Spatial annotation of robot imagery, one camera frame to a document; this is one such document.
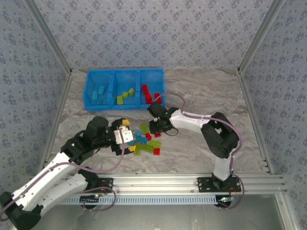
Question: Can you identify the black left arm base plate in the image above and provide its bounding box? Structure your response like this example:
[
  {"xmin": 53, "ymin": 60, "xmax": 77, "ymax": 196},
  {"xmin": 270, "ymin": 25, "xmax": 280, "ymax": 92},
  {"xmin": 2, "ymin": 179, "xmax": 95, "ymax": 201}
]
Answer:
[{"xmin": 94, "ymin": 177, "xmax": 114, "ymax": 193}]

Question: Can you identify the aluminium frame post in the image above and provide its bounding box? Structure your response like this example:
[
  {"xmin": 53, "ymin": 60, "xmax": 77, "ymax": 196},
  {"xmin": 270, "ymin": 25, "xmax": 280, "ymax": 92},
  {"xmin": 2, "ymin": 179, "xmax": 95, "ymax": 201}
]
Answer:
[
  {"xmin": 236, "ymin": 0, "xmax": 286, "ymax": 75},
  {"xmin": 23, "ymin": 0, "xmax": 73, "ymax": 75}
]

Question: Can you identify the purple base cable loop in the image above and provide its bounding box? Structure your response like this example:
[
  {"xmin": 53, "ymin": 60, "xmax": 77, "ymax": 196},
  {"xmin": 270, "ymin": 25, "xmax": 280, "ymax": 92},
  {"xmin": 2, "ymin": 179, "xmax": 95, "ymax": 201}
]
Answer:
[
  {"xmin": 218, "ymin": 175, "xmax": 246, "ymax": 211},
  {"xmin": 82, "ymin": 186, "xmax": 118, "ymax": 212}
]

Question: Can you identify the small black controller board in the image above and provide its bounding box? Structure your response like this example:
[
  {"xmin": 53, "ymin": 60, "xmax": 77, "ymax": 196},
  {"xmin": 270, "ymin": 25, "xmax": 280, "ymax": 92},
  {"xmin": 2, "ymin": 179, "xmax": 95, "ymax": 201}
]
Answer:
[
  {"xmin": 80, "ymin": 194, "xmax": 100, "ymax": 204},
  {"xmin": 217, "ymin": 196, "xmax": 235, "ymax": 208}
]

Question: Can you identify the long aluminium base rail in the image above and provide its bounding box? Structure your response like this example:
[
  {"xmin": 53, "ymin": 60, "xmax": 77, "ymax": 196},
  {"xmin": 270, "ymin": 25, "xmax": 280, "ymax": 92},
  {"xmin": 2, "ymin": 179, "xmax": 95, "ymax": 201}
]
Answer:
[{"xmin": 30, "ymin": 172, "xmax": 288, "ymax": 194}]

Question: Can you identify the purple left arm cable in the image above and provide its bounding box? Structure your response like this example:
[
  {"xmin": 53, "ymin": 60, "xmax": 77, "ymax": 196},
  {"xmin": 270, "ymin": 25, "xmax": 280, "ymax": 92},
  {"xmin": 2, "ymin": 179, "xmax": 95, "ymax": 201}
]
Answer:
[{"xmin": 0, "ymin": 131, "xmax": 125, "ymax": 221}]

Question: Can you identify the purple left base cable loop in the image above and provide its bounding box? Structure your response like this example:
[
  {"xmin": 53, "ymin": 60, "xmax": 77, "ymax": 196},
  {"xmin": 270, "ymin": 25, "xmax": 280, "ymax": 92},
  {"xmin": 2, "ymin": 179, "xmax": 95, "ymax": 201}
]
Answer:
[{"xmin": 82, "ymin": 186, "xmax": 118, "ymax": 212}]

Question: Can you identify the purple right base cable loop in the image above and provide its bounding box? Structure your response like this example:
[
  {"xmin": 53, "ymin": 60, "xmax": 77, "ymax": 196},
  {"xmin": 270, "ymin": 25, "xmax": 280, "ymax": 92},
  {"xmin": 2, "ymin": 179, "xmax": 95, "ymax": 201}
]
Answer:
[{"xmin": 218, "ymin": 175, "xmax": 246, "ymax": 211}]

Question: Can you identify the white slotted cable duct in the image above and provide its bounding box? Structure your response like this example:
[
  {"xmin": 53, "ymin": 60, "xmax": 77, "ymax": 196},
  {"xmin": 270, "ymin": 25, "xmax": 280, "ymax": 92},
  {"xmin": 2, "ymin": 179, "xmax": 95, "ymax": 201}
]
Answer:
[{"xmin": 51, "ymin": 194, "xmax": 220, "ymax": 206}]

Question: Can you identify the short aluminium frame leg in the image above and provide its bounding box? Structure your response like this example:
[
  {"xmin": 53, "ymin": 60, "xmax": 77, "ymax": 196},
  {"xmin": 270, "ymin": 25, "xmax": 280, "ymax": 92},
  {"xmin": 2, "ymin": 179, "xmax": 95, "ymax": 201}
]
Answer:
[{"xmin": 274, "ymin": 193, "xmax": 300, "ymax": 230}]

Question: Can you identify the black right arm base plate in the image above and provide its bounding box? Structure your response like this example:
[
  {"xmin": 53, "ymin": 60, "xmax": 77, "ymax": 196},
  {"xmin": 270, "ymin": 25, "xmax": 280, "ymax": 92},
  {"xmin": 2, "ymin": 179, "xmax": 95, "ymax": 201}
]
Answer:
[{"xmin": 197, "ymin": 176, "xmax": 241, "ymax": 193}]

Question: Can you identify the aluminium table side rail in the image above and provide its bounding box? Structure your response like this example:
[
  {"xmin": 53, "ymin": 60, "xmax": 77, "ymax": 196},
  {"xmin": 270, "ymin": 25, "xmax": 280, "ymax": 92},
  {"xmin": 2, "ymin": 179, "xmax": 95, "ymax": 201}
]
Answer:
[
  {"xmin": 236, "ymin": 68, "xmax": 275, "ymax": 174},
  {"xmin": 35, "ymin": 70, "xmax": 74, "ymax": 175}
]

